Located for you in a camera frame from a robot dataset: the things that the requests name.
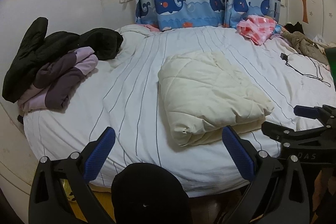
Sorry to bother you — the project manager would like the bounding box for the black charger with cable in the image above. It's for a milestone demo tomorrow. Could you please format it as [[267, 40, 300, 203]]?
[[280, 53, 332, 88]]

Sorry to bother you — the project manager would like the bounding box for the olive brown garment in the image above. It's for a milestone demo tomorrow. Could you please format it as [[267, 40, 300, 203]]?
[[281, 22, 331, 65]]

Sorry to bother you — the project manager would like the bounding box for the cream quilted padded jacket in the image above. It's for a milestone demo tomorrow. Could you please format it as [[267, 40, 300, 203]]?
[[158, 51, 274, 146]]

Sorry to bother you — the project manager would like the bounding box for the purple and lilac garment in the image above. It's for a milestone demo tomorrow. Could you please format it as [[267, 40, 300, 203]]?
[[18, 47, 98, 112]]

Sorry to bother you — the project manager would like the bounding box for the black padded jacket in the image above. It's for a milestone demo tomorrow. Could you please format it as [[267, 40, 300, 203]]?
[[2, 17, 123, 103]]

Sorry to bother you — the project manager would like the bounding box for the black round cap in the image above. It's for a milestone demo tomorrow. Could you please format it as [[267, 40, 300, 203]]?
[[111, 163, 193, 223]]

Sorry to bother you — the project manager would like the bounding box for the pink checked cloth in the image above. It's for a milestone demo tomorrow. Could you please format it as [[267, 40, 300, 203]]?
[[236, 15, 277, 46]]

